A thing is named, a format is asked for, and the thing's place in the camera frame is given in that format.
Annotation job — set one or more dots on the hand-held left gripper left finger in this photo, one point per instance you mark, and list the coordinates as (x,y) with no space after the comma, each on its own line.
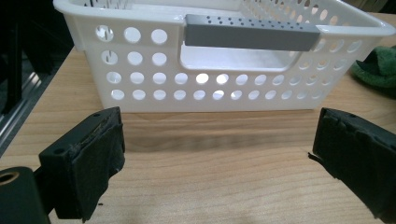
(84,161)

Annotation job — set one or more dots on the metal frame rail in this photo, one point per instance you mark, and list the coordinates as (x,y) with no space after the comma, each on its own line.
(21,105)

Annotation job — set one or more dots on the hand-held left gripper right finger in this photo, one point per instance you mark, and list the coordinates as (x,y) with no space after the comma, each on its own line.
(361,155)

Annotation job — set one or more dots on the green plush toy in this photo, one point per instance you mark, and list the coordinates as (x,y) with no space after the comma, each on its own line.
(378,70)

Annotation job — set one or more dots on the white perforated plastic basket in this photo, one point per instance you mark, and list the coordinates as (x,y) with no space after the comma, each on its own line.
(218,62)

